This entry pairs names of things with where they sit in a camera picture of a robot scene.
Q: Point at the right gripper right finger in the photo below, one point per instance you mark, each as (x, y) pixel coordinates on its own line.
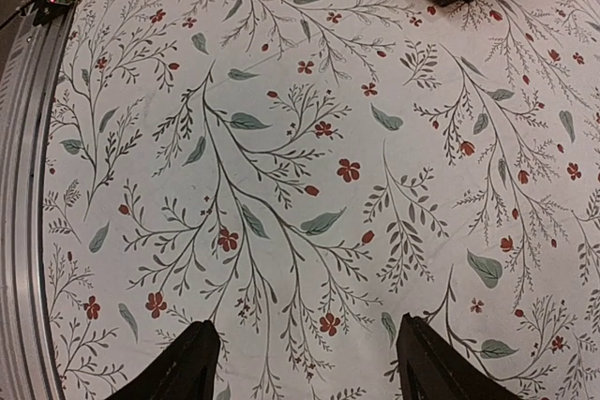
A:
(429, 368)

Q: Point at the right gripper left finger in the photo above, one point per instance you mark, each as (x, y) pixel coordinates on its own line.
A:
(184, 370)

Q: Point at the floral tablecloth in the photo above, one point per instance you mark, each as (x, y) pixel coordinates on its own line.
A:
(303, 173)

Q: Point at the aluminium front rail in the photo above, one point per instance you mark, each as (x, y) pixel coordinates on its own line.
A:
(30, 62)

